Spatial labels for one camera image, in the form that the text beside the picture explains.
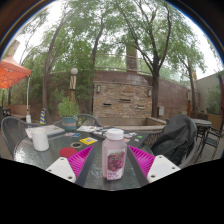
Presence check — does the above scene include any black metal patio chair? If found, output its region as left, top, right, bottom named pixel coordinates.
left=199, top=126, right=224, bottom=158

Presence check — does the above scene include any green plant in blue pot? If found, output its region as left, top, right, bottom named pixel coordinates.
left=57, top=96, right=80, bottom=132

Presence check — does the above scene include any yellow square card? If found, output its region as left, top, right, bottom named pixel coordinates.
left=79, top=136, right=99, bottom=146

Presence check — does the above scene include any white ribbed cup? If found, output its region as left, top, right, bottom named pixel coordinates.
left=30, top=127, right=50, bottom=152

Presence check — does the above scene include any black jacket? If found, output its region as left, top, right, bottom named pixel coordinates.
left=150, top=113, right=198, bottom=166

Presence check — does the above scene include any round dark patio table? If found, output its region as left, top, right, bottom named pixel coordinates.
left=191, top=118, right=213, bottom=141

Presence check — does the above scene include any orange canopy tent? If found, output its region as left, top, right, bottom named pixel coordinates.
left=0, top=54, right=32, bottom=124

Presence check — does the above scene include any pink juice bottle white cap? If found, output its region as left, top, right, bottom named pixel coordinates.
left=101, top=128, right=128, bottom=181

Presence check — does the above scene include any wooden lamp post white globe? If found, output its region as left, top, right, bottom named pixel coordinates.
left=68, top=67, right=79, bottom=103

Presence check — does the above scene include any grey chair holding jacket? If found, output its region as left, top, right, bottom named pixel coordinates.
left=143, top=114, right=201, bottom=169

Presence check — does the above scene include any black laptop with stickers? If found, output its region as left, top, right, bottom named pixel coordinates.
left=91, top=128, right=149, bottom=145

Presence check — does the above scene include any small round ring sticker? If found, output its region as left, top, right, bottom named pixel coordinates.
left=70, top=141, right=84, bottom=149

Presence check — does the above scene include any yellow blue striped cone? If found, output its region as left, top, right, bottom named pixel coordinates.
left=39, top=107, right=48, bottom=126

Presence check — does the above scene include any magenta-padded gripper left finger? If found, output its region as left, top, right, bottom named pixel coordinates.
left=45, top=144, right=98, bottom=187

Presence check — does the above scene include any flat round red coaster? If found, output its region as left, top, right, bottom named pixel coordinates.
left=58, top=147, right=78, bottom=159

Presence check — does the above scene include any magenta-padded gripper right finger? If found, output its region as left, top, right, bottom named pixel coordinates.
left=127, top=144, right=182, bottom=187

